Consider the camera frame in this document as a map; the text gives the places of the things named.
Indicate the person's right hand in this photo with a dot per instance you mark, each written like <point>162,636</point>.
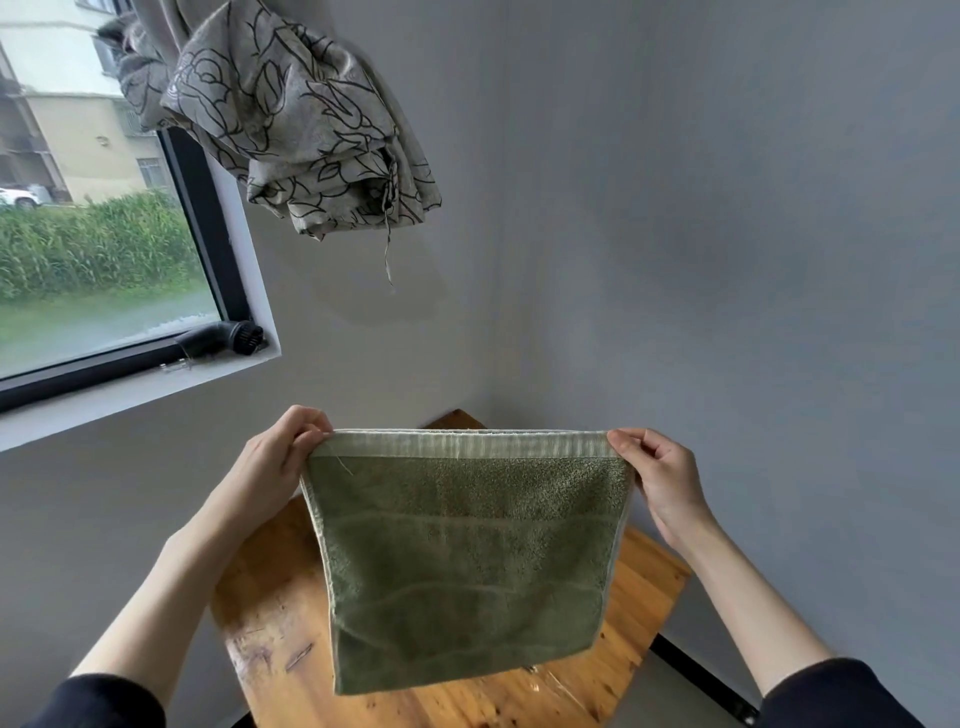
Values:
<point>675,487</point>

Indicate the person's left hand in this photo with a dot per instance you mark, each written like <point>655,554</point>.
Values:
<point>262,472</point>

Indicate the person's right thumb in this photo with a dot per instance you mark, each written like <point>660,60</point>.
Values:
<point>624,445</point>

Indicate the person's left thumb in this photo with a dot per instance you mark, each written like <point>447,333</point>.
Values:
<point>315,442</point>

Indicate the green terry towel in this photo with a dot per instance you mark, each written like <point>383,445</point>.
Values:
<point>469,562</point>

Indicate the person's right forearm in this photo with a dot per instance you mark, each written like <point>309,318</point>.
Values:
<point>750,607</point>

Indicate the black elbow brush nozzle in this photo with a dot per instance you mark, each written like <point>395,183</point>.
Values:
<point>221,339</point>

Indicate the person's left forearm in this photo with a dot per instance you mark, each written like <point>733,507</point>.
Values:
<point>169,592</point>

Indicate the black baseboard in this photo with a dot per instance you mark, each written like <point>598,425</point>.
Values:
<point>705,679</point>

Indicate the green tall plants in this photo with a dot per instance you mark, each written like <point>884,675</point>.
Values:
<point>97,244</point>

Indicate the grey leaf-patterned curtain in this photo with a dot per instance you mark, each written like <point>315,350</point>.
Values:
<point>292,112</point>

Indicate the black right sleeve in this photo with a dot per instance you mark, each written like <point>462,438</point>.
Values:
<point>840,697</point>

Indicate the black sleeve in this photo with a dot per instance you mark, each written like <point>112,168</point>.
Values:
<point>840,697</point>
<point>97,705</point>

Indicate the black left sleeve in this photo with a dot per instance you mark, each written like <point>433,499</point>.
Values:
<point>97,705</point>

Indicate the white car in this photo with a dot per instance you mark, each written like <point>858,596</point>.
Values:
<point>16,197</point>

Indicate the beige apartment building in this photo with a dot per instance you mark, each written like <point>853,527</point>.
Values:
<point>67,127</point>

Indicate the black window frame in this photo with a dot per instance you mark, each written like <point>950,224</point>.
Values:
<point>204,217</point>

